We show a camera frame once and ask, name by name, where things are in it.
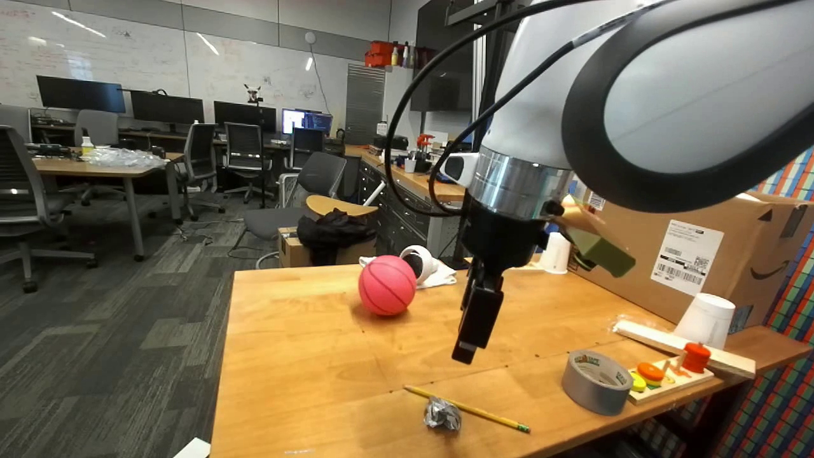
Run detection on blue lit screen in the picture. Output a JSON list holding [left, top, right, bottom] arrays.
[[280, 107, 336, 136]]

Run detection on white tape roll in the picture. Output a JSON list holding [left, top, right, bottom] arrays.
[[396, 240, 443, 288]]

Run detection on crumpled foil ball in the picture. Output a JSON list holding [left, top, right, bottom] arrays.
[[421, 397, 465, 434]]

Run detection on round wooden stool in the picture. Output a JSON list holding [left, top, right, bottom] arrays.
[[302, 190, 381, 223]]

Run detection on black computer monitor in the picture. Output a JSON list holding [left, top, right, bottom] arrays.
[[212, 99, 280, 134], [32, 74, 126, 115], [126, 89, 206, 127]]

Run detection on black backpack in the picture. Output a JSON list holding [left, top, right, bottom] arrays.
[[294, 205, 378, 267]]

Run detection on small cardboard floor box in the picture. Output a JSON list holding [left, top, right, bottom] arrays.
[[274, 223, 378, 270]]

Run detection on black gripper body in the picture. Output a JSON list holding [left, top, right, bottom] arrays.
[[456, 190, 568, 277]]

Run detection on grey tall cabinet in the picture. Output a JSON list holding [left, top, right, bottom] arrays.
[[343, 60, 390, 148]]

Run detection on small white paper cup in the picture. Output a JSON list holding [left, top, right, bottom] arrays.
[[536, 229, 575, 277]]

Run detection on orange stacking ring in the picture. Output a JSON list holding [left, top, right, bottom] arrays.
[[635, 361, 668, 385]]

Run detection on grey padded chair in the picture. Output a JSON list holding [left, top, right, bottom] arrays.
[[240, 150, 351, 248]]

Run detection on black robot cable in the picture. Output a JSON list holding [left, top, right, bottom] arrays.
[[424, 0, 671, 218], [381, 0, 601, 200]]

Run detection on large white paper cup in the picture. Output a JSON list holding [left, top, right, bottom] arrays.
[[671, 290, 738, 351]]

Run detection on yellow pencil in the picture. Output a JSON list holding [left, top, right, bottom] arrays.
[[398, 382, 533, 434]]

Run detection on clear plastic bag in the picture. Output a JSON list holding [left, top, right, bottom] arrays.
[[83, 141, 163, 170]]

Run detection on large cardboard box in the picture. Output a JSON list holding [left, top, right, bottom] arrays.
[[557, 188, 814, 333]]

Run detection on wooden side counter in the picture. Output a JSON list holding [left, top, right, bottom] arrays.
[[341, 139, 468, 257]]

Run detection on white peg stacking board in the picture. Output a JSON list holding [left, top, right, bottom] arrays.
[[625, 354, 720, 405]]

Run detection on pink basketball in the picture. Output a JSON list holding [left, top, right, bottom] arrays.
[[357, 253, 419, 319]]

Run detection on red containers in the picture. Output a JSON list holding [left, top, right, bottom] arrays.
[[363, 37, 398, 70]]

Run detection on grey duct tape roll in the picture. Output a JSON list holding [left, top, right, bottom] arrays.
[[560, 349, 635, 416]]

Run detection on wooden office desk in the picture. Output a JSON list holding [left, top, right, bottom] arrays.
[[30, 144, 187, 262]]

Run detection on colourful checkered cloth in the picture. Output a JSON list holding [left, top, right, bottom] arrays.
[[644, 148, 814, 458]]

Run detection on grey office chair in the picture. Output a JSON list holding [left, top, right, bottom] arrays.
[[74, 107, 122, 148], [0, 123, 100, 294]]

